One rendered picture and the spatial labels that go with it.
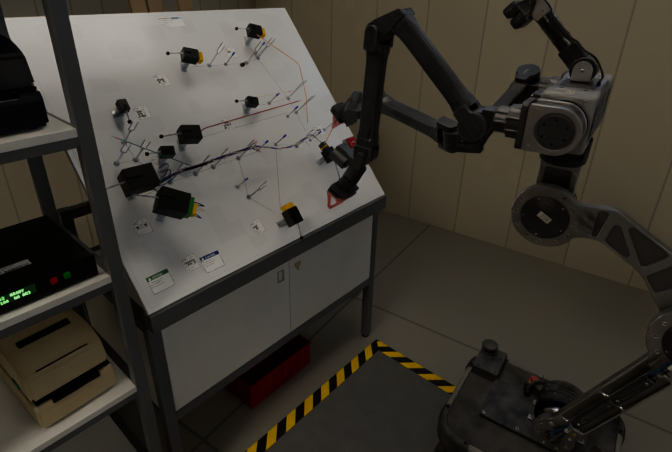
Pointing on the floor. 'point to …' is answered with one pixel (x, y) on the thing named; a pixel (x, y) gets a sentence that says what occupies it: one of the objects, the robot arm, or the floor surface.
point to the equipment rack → (12, 418)
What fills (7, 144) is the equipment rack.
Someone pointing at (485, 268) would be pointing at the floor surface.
